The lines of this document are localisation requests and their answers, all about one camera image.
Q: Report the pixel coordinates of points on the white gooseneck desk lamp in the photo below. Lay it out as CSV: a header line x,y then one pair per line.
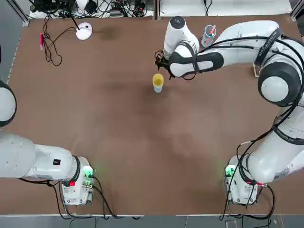
x,y
83,32

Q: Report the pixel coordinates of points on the pink marker pen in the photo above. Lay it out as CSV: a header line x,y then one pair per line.
x,y
41,41

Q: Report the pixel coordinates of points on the pink pen in beaker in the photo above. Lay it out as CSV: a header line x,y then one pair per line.
x,y
211,34

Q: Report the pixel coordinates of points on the yellow plastic cup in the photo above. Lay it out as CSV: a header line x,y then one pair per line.
x,y
158,79

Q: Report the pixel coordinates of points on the blue pen in beaker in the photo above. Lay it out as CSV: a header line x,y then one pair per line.
x,y
211,35

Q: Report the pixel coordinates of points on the aluminium frame post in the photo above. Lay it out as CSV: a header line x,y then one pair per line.
x,y
20,12
156,9
297,9

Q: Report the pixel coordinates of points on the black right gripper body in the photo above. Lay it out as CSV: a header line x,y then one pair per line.
x,y
165,60

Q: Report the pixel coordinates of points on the black finned power supply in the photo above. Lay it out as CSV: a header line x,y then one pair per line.
x,y
116,12

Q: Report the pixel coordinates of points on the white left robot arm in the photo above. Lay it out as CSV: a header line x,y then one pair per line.
x,y
23,154

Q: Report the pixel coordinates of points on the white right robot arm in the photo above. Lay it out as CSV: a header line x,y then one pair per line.
x,y
261,35

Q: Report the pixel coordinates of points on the clear plastic beaker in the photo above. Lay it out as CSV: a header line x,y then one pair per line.
x,y
209,35

